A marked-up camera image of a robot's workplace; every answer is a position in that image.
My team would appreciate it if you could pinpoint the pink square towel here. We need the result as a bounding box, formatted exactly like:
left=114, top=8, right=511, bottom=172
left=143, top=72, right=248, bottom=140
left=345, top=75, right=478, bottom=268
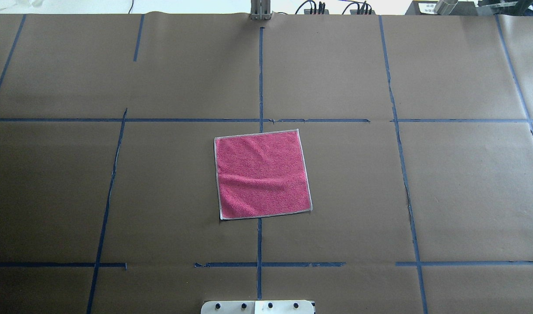
left=213, top=129, right=313, bottom=221

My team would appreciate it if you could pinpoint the brown paper table cover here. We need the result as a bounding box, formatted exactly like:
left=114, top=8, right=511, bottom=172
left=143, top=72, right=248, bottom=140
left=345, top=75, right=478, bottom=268
left=0, top=12, right=533, bottom=314

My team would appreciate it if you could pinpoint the near orange black connector box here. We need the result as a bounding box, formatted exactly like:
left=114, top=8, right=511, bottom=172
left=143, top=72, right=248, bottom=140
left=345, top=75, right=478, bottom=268
left=342, top=0, right=376, bottom=15

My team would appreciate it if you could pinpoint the aluminium frame post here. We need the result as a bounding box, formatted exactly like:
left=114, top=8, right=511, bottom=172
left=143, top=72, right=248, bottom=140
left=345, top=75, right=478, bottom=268
left=250, top=0, right=272, bottom=20

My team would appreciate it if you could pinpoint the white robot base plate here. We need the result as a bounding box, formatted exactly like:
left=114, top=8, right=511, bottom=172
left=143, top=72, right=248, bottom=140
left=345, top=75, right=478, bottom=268
left=200, top=300, right=316, bottom=314

